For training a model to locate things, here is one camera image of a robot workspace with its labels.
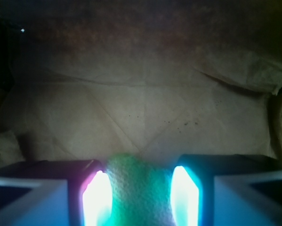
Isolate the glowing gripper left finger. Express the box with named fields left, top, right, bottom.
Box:
left=0, top=160, right=113, bottom=226

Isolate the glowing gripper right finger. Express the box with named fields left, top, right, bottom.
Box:
left=170, top=154, right=282, bottom=226

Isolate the green plush animal toy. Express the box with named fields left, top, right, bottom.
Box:
left=105, top=154, right=175, bottom=226

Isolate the brown paper bag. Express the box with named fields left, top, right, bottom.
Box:
left=0, top=0, right=282, bottom=166

